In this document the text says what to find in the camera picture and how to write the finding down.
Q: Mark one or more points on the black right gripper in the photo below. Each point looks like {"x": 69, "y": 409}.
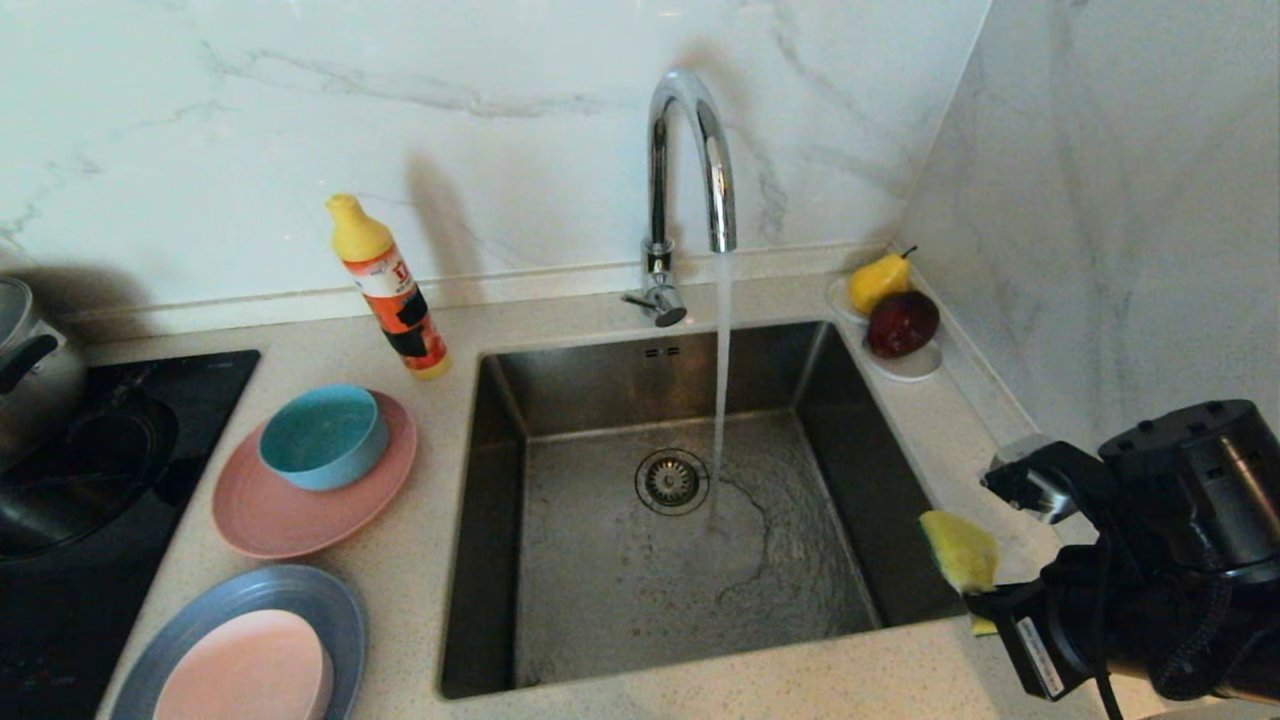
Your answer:
{"x": 1065, "y": 620}

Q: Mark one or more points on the chrome gooseneck faucet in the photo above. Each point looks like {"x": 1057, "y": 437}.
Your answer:
{"x": 657, "y": 200}

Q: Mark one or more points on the yellow-capped orange dish soap bottle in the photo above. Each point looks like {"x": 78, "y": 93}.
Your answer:
{"x": 390, "y": 290}

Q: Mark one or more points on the teal bowl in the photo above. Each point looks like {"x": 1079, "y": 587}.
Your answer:
{"x": 322, "y": 435}

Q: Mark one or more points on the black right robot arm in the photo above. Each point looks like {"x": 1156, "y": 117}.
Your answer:
{"x": 1200, "y": 480}

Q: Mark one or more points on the stainless steel sink basin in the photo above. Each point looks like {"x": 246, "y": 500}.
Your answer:
{"x": 600, "y": 610}

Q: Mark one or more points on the small white fruit dish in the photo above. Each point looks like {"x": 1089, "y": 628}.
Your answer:
{"x": 912, "y": 370}

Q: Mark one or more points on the dark red apple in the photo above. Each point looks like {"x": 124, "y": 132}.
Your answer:
{"x": 902, "y": 323}

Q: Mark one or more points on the yellow pear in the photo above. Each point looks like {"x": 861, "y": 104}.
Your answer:
{"x": 877, "y": 283}

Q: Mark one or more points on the round metal drain strainer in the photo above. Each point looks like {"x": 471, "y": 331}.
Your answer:
{"x": 672, "y": 482}

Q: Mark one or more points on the large blue-grey plate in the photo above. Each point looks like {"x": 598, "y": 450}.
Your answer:
{"x": 335, "y": 603}

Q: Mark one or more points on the large pink plate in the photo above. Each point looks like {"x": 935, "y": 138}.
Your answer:
{"x": 280, "y": 530}

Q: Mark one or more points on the pink bowl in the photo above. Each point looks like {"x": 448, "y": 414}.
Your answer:
{"x": 248, "y": 670}

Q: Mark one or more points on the black glass induction cooktop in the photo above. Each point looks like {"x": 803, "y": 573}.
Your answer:
{"x": 205, "y": 390}

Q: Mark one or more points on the black frying pan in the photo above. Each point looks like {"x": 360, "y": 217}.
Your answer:
{"x": 90, "y": 470}

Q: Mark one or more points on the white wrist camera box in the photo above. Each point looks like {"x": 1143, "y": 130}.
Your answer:
{"x": 1040, "y": 495}

